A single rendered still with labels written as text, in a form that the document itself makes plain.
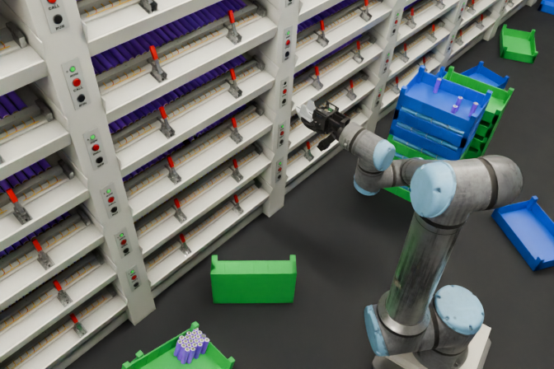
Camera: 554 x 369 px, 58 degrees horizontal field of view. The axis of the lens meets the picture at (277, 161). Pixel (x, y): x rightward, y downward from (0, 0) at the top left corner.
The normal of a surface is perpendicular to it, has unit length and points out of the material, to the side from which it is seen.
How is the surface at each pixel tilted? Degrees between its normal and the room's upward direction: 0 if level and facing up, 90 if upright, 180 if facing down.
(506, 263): 0
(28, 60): 17
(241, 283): 90
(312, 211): 0
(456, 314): 4
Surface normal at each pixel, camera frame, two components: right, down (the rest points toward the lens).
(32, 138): 0.25, -0.54
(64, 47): 0.73, 0.50
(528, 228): 0.04, -0.71
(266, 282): 0.03, 0.70
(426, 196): -0.98, 0.00
